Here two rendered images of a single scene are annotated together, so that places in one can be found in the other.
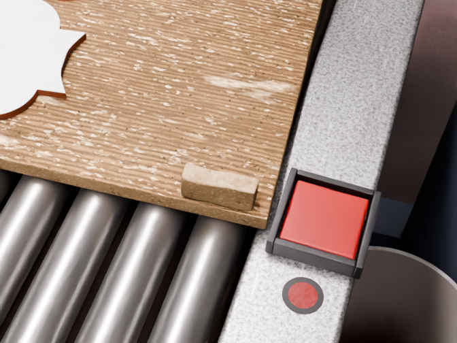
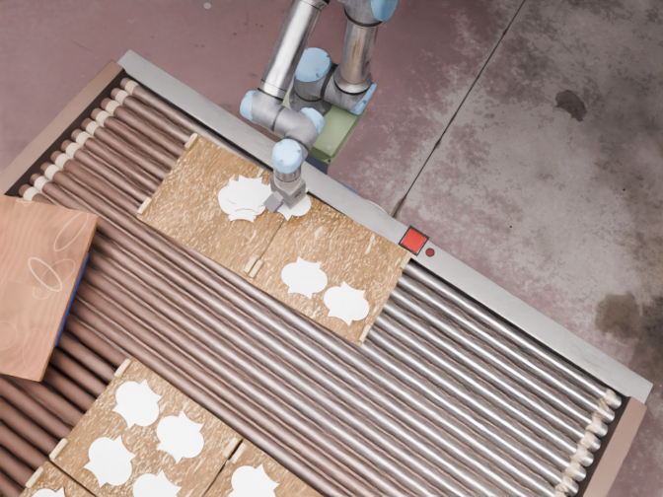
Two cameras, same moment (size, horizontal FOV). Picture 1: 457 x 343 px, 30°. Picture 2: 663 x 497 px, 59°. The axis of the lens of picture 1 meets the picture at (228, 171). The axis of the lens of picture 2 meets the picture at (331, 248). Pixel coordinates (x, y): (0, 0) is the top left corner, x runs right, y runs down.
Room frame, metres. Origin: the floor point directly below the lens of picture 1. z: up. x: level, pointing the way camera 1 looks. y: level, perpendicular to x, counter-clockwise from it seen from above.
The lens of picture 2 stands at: (0.50, 0.63, 2.73)
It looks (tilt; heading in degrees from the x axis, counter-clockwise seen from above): 72 degrees down; 282
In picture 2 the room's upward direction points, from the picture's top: 10 degrees clockwise
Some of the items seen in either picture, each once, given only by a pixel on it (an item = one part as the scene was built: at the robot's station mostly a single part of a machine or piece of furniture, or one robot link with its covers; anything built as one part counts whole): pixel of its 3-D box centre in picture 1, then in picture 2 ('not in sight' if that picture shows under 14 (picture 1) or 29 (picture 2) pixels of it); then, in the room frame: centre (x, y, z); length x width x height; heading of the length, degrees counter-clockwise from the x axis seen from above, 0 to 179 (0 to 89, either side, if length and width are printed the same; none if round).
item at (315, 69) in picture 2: not in sight; (313, 73); (0.88, -0.42, 1.11); 0.13 x 0.12 x 0.14; 174
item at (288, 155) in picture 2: not in sight; (287, 160); (0.79, -0.01, 1.33); 0.09 x 0.08 x 0.11; 84
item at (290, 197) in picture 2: not in sight; (281, 189); (0.80, 0.02, 1.17); 0.12 x 0.09 x 0.16; 66
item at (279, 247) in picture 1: (324, 221); (413, 241); (0.38, -0.08, 0.92); 0.08 x 0.08 x 0.02; 77
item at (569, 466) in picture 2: not in sight; (312, 293); (0.63, 0.20, 0.90); 1.95 x 0.05 x 0.05; 167
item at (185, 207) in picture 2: not in sight; (220, 204); (1.01, 0.05, 0.93); 0.41 x 0.35 x 0.02; 173
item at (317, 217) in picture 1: (324, 222); (413, 241); (0.38, -0.08, 0.92); 0.06 x 0.06 x 0.01; 77
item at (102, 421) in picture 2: not in sight; (146, 448); (0.89, 0.81, 0.94); 0.41 x 0.35 x 0.04; 167
